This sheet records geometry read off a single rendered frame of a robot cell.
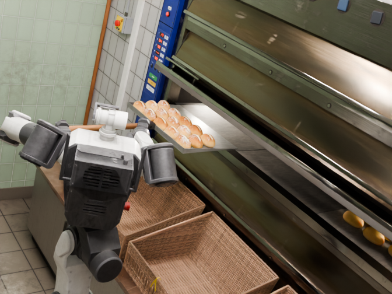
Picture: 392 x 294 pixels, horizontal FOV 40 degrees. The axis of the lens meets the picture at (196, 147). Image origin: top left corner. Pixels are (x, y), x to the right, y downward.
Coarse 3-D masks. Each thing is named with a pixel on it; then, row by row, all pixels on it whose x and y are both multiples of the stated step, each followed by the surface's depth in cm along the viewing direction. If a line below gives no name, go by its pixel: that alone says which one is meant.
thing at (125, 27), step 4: (120, 16) 339; (124, 16) 339; (128, 16) 342; (120, 20) 339; (124, 20) 336; (128, 20) 337; (132, 20) 339; (120, 24) 339; (124, 24) 337; (128, 24) 339; (116, 28) 343; (120, 28) 339; (124, 28) 338; (128, 28) 340; (120, 32) 340; (124, 32) 340; (128, 32) 341
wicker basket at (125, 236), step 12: (144, 180) 322; (132, 192) 325; (144, 192) 320; (156, 192) 313; (168, 192) 305; (180, 192) 298; (132, 204) 316; (144, 204) 318; (156, 204) 310; (168, 204) 303; (180, 204) 297; (192, 204) 290; (204, 204) 284; (132, 216) 304; (144, 216) 307; (156, 216) 308; (168, 216) 301; (180, 216) 276; (192, 216) 282; (120, 228) 290; (132, 228) 294; (144, 228) 265; (156, 228) 270; (120, 240) 263; (120, 252) 263
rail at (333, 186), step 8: (160, 64) 292; (184, 80) 275; (192, 88) 270; (208, 96) 260; (216, 104) 255; (224, 112) 251; (232, 112) 249; (240, 120) 242; (248, 128) 238; (264, 136) 231; (272, 144) 227; (288, 152) 221; (296, 160) 216; (304, 168) 213; (320, 176) 207; (328, 184) 204; (344, 192) 199; (352, 200) 196; (360, 208) 193; (368, 208) 192; (376, 216) 188; (384, 224) 185
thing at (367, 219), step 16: (176, 80) 280; (192, 80) 293; (240, 112) 268; (240, 128) 242; (256, 128) 248; (288, 144) 245; (288, 160) 220; (304, 160) 228; (304, 176) 213; (336, 192) 201; (352, 192) 212; (352, 208) 195
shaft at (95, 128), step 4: (104, 124) 256; (128, 124) 263; (132, 124) 264; (136, 124) 266; (72, 128) 244; (76, 128) 245; (84, 128) 248; (88, 128) 249; (92, 128) 250; (96, 128) 252; (128, 128) 263; (132, 128) 265
